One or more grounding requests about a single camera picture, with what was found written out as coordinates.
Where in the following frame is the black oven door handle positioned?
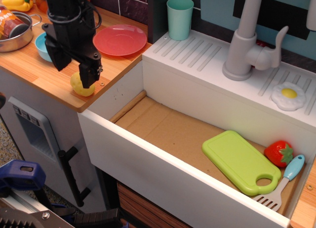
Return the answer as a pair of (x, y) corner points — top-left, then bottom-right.
(57, 147), (91, 207)

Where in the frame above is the toy beans can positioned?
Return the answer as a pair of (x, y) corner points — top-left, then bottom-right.
(0, 5), (29, 40)

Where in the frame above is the red plastic plate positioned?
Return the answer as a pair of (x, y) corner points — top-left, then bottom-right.
(93, 24), (147, 56)

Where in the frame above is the yellow toy potato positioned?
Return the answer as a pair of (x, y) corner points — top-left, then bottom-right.
(70, 72), (95, 97)

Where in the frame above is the blue plastic bowl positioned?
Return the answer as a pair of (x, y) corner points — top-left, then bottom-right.
(35, 32), (52, 62)

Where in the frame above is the steel pot with handles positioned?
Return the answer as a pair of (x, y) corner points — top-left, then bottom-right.
(0, 11), (42, 52)

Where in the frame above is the toy fried egg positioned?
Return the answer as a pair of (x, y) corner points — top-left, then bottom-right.
(271, 82), (306, 111)

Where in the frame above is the red toy strawberry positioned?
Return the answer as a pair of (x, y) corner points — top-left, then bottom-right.
(264, 140), (293, 168)

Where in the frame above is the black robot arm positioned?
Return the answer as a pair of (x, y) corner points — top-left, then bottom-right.
(42, 0), (103, 88)

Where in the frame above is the green plastic cutting board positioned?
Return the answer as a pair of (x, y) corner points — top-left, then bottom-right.
(201, 130), (281, 196)

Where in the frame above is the teal plastic cup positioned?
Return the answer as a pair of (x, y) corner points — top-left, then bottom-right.
(166, 0), (194, 40)

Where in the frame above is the white toy sink basin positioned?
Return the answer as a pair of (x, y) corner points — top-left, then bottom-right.
(79, 31), (316, 228)

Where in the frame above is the grey toy faucet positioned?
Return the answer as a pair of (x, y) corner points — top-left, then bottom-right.
(222, 0), (289, 81)

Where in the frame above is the blue clamp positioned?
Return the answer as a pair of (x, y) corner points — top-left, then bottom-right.
(0, 159), (46, 192)

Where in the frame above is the blue handled grey spatula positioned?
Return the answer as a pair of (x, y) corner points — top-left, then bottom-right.
(253, 154), (305, 211)

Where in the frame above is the grey toy oven door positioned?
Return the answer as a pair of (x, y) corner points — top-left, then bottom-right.
(8, 96), (61, 169)

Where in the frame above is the orange translucent bowl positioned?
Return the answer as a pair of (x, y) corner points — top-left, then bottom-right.
(35, 0), (48, 14)

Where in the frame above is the yellow toy bell pepper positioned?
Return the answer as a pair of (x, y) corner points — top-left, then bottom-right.
(1, 0), (34, 12)

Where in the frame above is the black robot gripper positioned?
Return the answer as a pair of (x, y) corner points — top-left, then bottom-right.
(42, 15), (103, 89)

